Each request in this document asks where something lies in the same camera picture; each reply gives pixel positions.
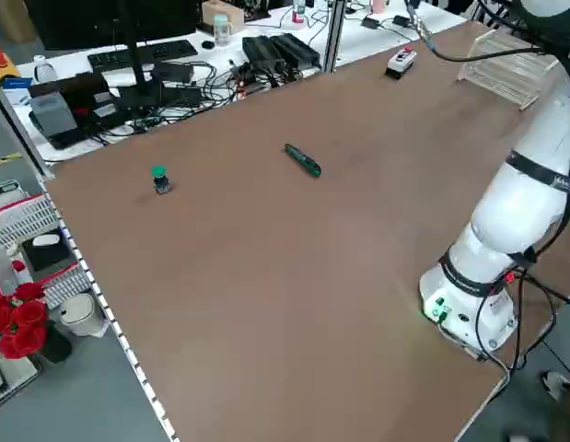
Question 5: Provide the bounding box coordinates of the green utility knife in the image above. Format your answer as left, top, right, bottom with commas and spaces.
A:
283, 143, 323, 180

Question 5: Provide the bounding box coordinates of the black finned power supply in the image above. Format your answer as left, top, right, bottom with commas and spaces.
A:
270, 32, 321, 68
241, 35, 285, 70

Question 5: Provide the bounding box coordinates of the white button control box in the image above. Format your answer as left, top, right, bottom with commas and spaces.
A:
384, 46, 416, 80

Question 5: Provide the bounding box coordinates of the clear bottle with teal cap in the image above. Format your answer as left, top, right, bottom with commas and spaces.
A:
213, 13, 232, 48

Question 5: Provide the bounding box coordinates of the black monitor stand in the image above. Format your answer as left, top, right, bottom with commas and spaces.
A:
112, 0, 203, 110

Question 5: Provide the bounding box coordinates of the black keyboard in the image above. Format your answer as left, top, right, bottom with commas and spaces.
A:
87, 39, 199, 73

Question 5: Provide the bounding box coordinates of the cardboard box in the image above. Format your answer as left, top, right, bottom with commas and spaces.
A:
201, 0, 246, 34

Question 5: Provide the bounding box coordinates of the small white bin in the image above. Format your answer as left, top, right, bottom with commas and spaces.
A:
58, 293, 106, 337

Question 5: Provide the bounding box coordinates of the black mouse pad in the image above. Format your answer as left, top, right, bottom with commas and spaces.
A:
20, 229, 76, 273

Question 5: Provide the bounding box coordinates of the grey box device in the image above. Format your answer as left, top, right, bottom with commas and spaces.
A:
29, 91, 78, 137

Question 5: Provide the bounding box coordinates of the black vase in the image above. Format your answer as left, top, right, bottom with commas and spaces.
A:
38, 321, 74, 365

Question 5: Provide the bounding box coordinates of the white plastic basket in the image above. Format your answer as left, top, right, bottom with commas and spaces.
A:
0, 192, 95, 309

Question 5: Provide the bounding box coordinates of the black monitor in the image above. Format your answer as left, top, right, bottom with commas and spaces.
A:
25, 0, 198, 51

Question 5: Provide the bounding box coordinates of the red rose bouquet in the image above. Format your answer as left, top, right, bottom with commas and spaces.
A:
0, 260, 51, 360

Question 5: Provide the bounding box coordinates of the clear plastic water bottle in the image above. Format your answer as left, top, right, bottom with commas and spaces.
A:
33, 54, 59, 85

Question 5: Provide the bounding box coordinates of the person's foot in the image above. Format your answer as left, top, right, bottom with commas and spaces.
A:
541, 370, 570, 401

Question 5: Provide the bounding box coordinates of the green push button switch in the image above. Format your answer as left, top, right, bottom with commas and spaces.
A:
151, 165, 173, 196

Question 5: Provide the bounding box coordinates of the aluminium frame post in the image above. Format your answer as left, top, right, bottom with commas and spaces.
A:
321, 0, 346, 74

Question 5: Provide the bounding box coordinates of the perforated table edge rail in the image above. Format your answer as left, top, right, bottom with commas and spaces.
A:
42, 181, 180, 442

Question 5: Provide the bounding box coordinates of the black arm cable with connector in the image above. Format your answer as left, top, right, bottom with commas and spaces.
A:
403, 0, 546, 64

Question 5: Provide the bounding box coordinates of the white wire rack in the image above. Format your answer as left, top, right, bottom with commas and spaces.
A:
457, 30, 562, 111

